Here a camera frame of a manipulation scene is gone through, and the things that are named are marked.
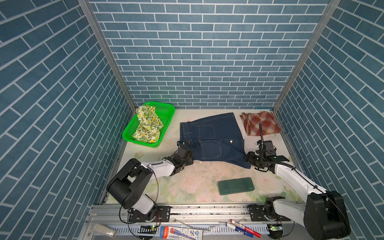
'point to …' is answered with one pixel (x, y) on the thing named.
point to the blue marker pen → (240, 229)
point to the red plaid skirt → (251, 121)
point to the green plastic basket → (165, 113)
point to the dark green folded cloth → (234, 186)
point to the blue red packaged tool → (177, 233)
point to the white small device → (106, 230)
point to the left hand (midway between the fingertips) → (191, 157)
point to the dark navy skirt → (217, 138)
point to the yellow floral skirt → (149, 125)
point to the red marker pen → (248, 229)
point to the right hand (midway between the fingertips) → (246, 156)
